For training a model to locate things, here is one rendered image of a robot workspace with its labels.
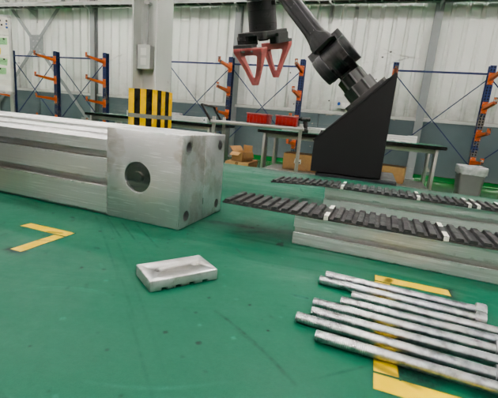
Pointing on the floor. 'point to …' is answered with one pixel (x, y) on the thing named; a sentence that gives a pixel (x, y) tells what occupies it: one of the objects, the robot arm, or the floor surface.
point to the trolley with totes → (262, 125)
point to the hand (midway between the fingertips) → (265, 76)
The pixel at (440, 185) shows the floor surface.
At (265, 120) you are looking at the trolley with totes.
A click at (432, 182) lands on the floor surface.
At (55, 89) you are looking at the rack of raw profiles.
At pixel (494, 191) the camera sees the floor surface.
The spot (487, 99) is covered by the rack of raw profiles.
